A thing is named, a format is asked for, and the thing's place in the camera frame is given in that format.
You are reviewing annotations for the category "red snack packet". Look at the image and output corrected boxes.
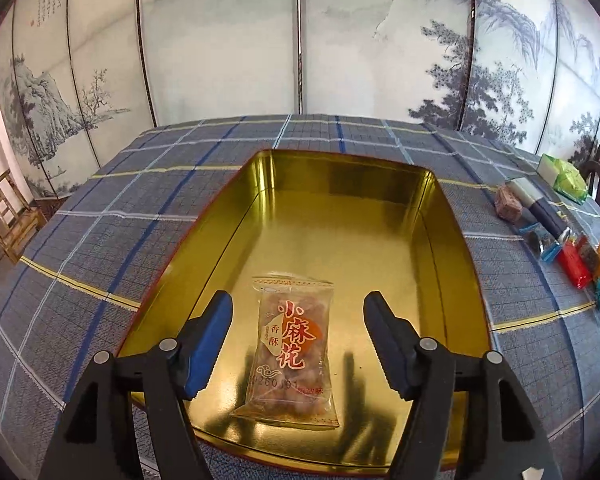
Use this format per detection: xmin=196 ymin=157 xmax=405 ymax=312
xmin=556 ymin=240 xmax=593 ymax=289

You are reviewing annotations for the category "brown red cake packet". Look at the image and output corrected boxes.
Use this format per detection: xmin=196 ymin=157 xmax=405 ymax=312
xmin=494 ymin=185 xmax=524 ymax=223

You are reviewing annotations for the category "green tissue pack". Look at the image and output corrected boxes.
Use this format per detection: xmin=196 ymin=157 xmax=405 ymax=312
xmin=536 ymin=154 xmax=588 ymax=205

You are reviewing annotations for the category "clear fried twist snack bag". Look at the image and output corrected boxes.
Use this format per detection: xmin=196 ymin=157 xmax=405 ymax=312
xmin=233 ymin=273 xmax=339 ymax=430

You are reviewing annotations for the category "blue candy wrapper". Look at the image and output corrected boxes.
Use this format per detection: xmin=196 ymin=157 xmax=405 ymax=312
xmin=519 ymin=222 xmax=562 ymax=263

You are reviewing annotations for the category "red toffee tin box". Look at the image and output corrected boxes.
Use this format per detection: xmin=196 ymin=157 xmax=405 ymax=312
xmin=120 ymin=150 xmax=490 ymax=476

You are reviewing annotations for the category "plaid blue tablecloth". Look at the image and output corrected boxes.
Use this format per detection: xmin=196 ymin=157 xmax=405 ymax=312
xmin=0 ymin=115 xmax=600 ymax=479

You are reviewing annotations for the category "black sesame bar packet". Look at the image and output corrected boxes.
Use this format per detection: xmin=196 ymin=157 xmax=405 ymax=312
xmin=576 ymin=235 xmax=600 ymax=274

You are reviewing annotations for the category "light wooden chair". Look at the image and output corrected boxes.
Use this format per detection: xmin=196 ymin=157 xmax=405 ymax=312
xmin=0 ymin=169 xmax=47 ymax=264

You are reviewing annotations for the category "navy white snack pack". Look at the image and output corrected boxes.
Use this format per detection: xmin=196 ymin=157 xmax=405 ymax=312
xmin=506 ymin=177 xmax=570 ymax=243

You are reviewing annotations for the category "painted folding screen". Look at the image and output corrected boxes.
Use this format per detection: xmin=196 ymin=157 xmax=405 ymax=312
xmin=0 ymin=0 xmax=600 ymax=198

